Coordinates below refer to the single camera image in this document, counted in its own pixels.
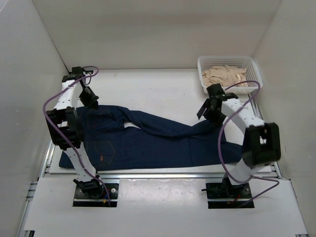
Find dark blue denim trousers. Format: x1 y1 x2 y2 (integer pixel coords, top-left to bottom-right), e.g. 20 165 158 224
58 104 244 171

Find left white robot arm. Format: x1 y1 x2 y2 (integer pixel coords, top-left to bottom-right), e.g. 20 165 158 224
42 66 105 198

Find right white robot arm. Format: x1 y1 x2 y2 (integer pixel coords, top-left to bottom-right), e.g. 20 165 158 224
197 83 281 198

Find beige crumpled garment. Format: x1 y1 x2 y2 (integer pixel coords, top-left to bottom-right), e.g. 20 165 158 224
201 65 247 87

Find white plastic basket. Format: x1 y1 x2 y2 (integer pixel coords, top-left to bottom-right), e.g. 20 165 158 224
197 55 263 94

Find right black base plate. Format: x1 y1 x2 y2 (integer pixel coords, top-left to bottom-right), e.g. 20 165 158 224
201 183 254 209

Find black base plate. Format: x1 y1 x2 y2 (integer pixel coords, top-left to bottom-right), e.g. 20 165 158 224
73 183 119 207
201 183 254 209

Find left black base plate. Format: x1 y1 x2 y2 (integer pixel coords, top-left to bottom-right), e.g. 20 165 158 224
73 183 119 207

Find aluminium rail frame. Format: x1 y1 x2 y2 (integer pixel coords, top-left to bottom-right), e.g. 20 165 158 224
14 93 309 237

